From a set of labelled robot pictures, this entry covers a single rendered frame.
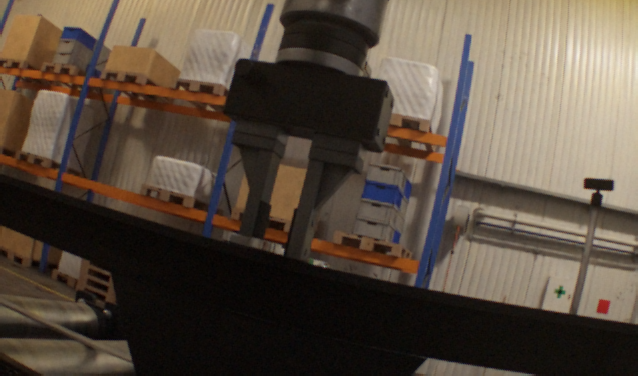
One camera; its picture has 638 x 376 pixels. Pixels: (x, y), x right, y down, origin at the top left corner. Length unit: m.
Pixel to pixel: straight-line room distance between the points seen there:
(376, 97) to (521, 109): 9.54
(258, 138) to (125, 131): 10.90
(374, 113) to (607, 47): 10.14
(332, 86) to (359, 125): 0.04
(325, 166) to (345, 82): 0.07
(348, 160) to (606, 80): 9.93
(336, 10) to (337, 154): 0.12
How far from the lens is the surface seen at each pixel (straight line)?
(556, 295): 9.57
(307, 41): 0.58
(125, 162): 11.34
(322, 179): 0.58
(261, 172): 0.58
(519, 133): 9.99
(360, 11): 0.59
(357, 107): 0.57
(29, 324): 1.50
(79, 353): 1.19
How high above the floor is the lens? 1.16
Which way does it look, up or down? 8 degrees up
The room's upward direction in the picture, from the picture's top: 14 degrees clockwise
